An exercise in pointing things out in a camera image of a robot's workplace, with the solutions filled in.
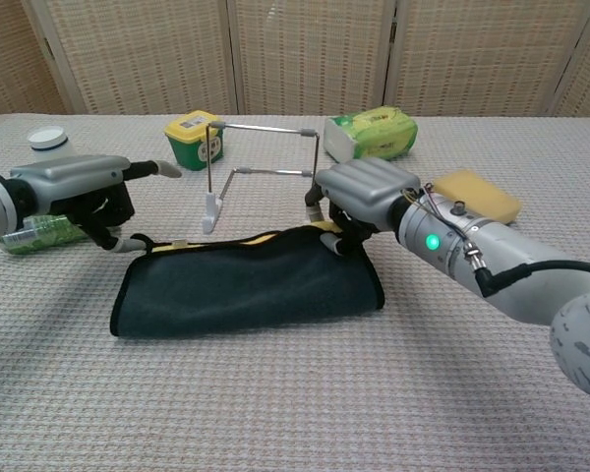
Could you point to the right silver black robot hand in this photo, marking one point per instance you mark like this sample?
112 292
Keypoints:
369 189

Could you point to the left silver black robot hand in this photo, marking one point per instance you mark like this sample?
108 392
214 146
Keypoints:
74 182

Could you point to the yellow cloth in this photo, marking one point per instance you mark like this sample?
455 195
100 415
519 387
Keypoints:
246 290

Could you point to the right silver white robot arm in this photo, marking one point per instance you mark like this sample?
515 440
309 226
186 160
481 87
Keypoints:
511 260

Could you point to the white paper cup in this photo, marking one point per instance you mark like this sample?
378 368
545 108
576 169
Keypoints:
49 142

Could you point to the green tissue pack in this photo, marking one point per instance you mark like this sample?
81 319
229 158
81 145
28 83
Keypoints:
373 133

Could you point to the green drink can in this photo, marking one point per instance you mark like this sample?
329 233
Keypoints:
44 236

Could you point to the yellow sponge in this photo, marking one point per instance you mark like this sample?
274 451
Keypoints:
482 194

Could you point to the green tub with yellow lid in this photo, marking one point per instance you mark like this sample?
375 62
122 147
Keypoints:
194 142

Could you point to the woven folding screen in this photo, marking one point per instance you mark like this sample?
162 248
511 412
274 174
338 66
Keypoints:
314 54

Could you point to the beige woven tablecloth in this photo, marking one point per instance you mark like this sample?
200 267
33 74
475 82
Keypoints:
295 393

